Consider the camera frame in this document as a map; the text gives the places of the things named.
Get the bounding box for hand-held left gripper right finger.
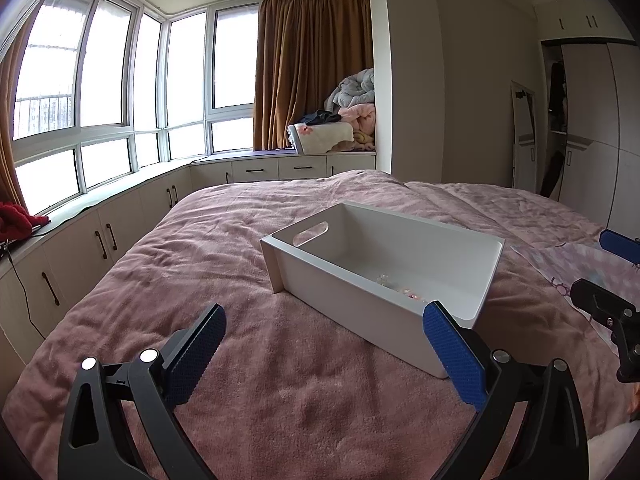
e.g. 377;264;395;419
422;301;590;480

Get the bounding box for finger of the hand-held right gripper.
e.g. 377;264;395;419
599;229;640;266
570;279;640;383

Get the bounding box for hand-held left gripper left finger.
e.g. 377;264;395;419
58;303;227;480

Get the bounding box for white storage box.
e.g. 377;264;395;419
260;201;506;380

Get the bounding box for pink patterned sheet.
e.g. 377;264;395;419
510;242;640;356

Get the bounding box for pink plush bed blanket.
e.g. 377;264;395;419
0;169;640;480

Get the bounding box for beige wardrobe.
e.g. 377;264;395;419
532;0;640;233

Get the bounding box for leaning mirror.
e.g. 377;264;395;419
510;80;538;193

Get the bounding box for beige window cabinets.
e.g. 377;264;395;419
0;154;377;361

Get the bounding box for red cloth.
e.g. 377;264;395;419
0;201;51;243

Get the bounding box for pink folded blanket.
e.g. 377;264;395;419
337;104;377;152

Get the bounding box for dark clothing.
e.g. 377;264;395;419
299;110;343;127

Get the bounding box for grey quilt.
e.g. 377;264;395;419
325;67;376;113

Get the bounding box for brown curtain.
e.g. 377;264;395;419
0;35;31;211
252;0;375;152

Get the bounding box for white framed bay window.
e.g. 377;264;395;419
10;0;261;216

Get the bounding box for black cable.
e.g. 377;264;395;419
5;247;48;338

